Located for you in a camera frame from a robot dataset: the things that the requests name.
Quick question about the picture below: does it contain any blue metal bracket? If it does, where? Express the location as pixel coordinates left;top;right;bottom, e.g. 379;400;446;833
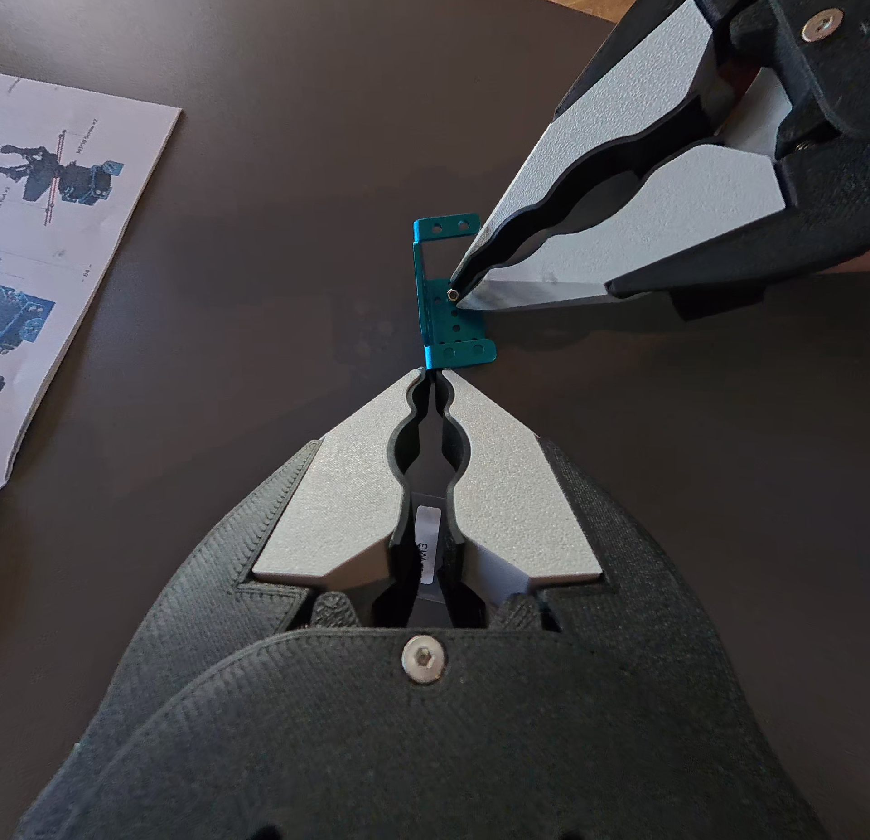
411;212;498;369

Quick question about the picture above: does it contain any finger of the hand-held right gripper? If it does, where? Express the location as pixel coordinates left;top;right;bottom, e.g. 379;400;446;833
449;0;742;300
457;70;795;312

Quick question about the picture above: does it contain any small clear bag of hardware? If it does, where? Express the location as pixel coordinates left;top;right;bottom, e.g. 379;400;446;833
410;493;451;626

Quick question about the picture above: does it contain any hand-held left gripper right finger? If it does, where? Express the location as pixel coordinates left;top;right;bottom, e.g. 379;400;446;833
435;369;606;607

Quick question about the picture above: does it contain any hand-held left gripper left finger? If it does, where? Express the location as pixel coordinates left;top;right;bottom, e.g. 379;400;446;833
251;368;430;613

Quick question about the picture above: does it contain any illustrated instruction booklet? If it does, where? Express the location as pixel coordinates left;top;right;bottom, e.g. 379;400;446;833
0;73;183;489

